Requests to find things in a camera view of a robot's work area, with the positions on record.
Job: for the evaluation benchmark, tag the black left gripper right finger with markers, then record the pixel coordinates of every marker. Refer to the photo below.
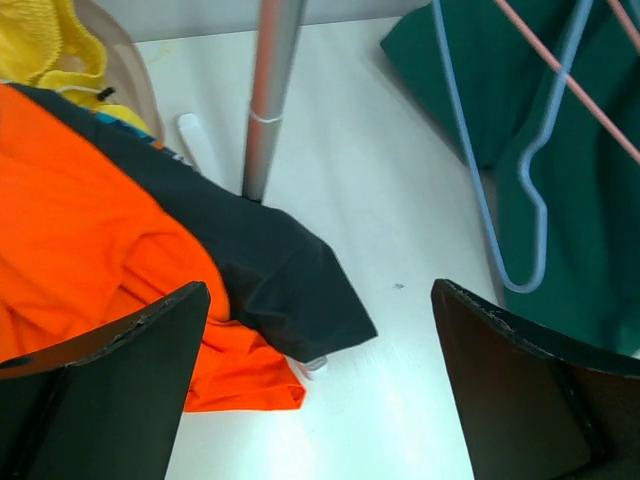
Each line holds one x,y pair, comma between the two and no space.
534,403

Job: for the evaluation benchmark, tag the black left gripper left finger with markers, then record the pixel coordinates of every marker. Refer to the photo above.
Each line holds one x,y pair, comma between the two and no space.
106,404

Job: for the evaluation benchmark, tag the dark navy shorts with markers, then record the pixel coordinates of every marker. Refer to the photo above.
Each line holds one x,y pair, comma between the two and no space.
282,280

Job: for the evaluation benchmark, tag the patterned blue orange shorts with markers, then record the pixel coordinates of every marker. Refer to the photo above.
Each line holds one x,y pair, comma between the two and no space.
143,136

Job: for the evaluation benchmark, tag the teal green shorts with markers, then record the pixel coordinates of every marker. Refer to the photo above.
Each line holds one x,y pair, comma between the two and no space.
589,183

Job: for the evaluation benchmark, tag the yellow shorts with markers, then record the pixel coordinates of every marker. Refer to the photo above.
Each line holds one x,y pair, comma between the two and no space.
44,45

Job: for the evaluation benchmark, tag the pink translucent plastic basket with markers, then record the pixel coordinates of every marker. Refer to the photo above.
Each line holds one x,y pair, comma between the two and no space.
126,71

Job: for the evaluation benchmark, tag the silver clothes rack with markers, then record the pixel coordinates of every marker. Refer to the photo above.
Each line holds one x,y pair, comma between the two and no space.
277,38

